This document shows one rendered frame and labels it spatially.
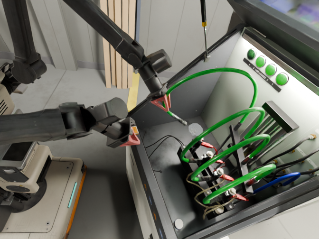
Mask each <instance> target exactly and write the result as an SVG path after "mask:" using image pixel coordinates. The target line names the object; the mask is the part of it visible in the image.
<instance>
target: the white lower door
mask: <svg viewBox="0 0 319 239"><path fill-rule="evenodd" d="M127 176H128V179H129V183H130V187H131V191H132V195H133V198H134V202H135V206H136V210H137V213H138V217H139V220H140V224H141V229H142V233H143V236H144V239H159V236H158V233H157V229H156V226H155V223H154V220H153V216H152V214H151V211H150V207H149V203H148V200H147V197H146V194H145V191H144V188H143V185H142V181H141V178H140V174H139V171H138V168H137V165H136V162H135V159H134V156H133V152H132V149H131V146H127Z"/></svg>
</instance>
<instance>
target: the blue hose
mask: <svg viewBox="0 0 319 239"><path fill-rule="evenodd" d="M300 176H301V175H300V173H299V172H295V173H291V174H288V175H284V176H282V177H280V178H277V179H275V180H273V181H271V182H269V183H268V184H266V185H264V186H262V187H260V188H258V189H256V190H254V191H253V194H256V193H258V192H260V191H262V190H264V189H266V188H268V187H270V186H272V185H274V184H276V183H278V182H280V181H282V180H285V179H288V178H291V177H293V178H291V179H289V180H288V181H286V182H284V183H283V184H282V185H283V186H287V185H288V184H290V183H292V182H294V181H295V180H297V179H298V178H299V177H300Z"/></svg>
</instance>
